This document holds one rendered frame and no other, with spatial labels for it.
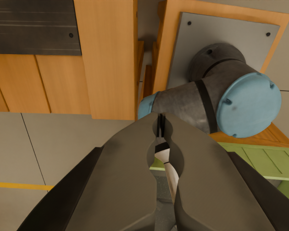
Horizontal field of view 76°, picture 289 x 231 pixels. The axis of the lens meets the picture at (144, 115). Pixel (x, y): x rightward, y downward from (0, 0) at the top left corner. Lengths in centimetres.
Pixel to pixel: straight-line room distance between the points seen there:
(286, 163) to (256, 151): 10
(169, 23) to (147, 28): 86
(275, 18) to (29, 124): 191
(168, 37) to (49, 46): 31
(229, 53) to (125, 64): 26
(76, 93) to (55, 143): 148
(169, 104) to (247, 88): 13
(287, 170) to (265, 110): 49
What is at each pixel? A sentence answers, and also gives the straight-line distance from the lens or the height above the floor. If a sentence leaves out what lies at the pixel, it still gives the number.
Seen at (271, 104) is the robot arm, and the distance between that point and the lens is 38.
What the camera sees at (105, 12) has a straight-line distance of 51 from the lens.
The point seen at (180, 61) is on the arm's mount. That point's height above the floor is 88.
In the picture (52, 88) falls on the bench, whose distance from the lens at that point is 64.
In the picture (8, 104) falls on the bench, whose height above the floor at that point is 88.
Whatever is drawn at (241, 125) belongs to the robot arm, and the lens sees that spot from 38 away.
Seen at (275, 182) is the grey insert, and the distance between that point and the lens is 101.
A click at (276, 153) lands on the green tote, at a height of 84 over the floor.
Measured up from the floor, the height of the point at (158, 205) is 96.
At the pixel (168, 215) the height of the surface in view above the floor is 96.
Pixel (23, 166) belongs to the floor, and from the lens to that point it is 248.
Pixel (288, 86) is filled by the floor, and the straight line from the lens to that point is 185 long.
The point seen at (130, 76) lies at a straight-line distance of 53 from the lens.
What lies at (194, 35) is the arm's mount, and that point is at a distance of 53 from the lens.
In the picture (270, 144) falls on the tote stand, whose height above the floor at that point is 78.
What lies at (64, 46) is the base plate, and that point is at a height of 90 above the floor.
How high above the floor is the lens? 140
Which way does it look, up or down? 59 degrees down
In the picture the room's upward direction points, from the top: 176 degrees counter-clockwise
